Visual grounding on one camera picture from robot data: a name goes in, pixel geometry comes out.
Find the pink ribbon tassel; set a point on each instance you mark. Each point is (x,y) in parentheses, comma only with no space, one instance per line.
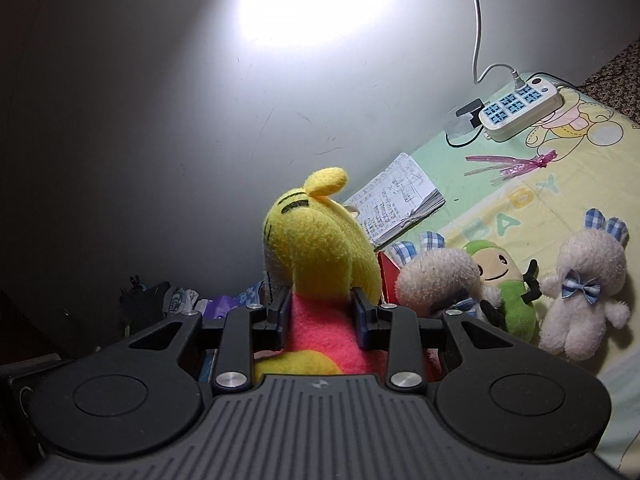
(509,167)

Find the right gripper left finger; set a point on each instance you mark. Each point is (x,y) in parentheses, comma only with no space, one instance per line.
(243,332)

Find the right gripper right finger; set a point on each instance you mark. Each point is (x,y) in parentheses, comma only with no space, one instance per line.
(396,331)

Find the white bunny plush checkered ears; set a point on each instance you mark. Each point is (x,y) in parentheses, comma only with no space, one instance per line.
(434,278)

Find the black charger adapter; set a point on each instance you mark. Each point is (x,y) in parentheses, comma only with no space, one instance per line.
(462,126)

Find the green bean plush toy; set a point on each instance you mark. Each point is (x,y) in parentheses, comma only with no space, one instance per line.
(507,294)

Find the handwritten paper notebook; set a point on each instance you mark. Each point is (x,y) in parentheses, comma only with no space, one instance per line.
(396,199)

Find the red cardboard box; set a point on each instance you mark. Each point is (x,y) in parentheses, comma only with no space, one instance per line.
(389,275)

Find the yellow tiger plush red shirt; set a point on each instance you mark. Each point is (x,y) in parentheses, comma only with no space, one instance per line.
(315,246)

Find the white bunny plush blue bow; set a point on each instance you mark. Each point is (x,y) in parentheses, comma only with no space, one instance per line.
(590,270)

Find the white blue power strip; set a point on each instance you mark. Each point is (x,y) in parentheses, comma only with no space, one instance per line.
(517,109)

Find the pile of clothes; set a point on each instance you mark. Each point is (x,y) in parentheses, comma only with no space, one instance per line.
(144,306)

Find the patterned brown cloth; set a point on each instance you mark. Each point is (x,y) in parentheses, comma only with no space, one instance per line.
(617,83)

